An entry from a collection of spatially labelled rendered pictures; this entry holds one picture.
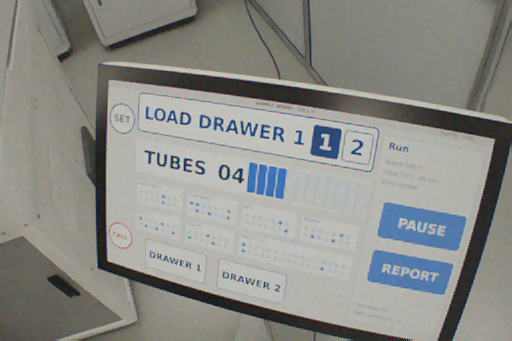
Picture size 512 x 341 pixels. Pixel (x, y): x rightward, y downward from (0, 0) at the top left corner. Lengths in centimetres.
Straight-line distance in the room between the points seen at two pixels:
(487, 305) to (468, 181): 126
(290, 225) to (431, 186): 17
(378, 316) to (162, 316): 121
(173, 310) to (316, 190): 123
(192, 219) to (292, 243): 13
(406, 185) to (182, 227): 29
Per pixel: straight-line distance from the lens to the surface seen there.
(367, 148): 50
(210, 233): 57
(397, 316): 58
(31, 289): 133
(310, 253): 54
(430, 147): 50
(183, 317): 167
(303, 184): 51
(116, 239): 66
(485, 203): 52
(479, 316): 172
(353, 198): 51
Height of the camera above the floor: 155
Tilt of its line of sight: 52 degrees down
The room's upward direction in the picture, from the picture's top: 11 degrees counter-clockwise
